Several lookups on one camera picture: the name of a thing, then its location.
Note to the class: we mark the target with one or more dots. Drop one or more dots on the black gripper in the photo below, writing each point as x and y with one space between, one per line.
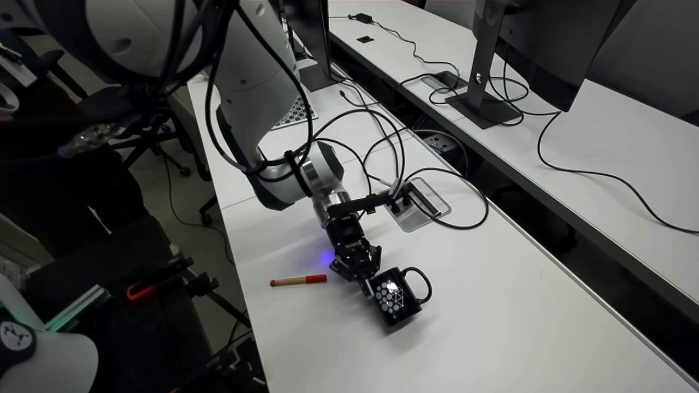
353 247

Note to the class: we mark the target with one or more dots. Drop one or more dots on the black patterned mug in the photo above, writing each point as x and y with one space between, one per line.
396 302

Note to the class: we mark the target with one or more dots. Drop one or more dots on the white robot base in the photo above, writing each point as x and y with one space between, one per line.
50 364

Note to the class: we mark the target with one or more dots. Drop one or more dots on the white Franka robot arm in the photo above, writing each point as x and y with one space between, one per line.
247 72

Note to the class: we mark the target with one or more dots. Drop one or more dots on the wooden marker with red cap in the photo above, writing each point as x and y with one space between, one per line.
298 280

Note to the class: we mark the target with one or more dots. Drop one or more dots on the black white calibration checkerboard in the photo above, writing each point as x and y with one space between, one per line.
296 115

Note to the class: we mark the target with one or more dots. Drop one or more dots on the black dock box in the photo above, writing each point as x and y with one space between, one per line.
448 81

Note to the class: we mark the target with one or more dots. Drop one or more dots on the small black square patch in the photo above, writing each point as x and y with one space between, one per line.
365 40

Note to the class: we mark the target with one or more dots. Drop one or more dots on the black office chair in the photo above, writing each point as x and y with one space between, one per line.
138 139

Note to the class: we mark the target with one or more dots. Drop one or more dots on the small black desk device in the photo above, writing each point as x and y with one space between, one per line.
360 17

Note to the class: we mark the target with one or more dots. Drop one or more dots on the aluminium extrusion bar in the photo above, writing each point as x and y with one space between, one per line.
79 306

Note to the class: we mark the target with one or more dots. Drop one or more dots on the grey monitor with metal stand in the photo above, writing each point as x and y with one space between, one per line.
618 45

